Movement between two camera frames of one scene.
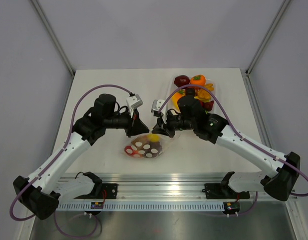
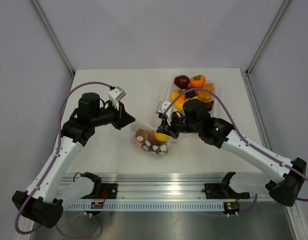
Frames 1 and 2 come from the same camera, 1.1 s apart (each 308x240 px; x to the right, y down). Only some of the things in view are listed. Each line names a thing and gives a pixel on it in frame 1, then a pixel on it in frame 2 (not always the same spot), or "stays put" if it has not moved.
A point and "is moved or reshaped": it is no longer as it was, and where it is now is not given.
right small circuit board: (231, 207) stays put
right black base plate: (217, 191) stays put
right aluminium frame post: (267, 37) stays put
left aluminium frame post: (54, 36) stays put
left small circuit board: (97, 205) stays put
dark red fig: (208, 106) stays put
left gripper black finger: (138, 127) -> (124, 118)
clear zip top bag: (148, 145) is moved or reshaped
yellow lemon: (153, 137) -> (161, 137)
